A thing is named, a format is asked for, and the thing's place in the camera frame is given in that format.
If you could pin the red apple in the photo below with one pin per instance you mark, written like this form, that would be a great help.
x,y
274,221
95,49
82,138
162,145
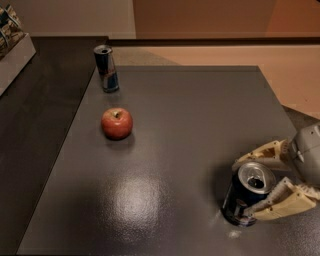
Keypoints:
x,y
117,123

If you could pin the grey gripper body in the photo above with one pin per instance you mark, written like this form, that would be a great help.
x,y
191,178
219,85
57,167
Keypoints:
x,y
308,155

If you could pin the dark blue pepsi can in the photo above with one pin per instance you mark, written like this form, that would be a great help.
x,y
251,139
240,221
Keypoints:
x,y
251,183

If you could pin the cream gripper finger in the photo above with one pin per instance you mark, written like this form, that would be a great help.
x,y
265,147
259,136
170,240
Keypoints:
x,y
274,155
285,199

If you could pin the blue silver red bull can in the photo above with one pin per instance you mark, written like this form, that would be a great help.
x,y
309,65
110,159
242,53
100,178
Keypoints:
x,y
106,68

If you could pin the white snack display box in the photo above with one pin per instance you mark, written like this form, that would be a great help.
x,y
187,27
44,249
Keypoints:
x,y
16,47

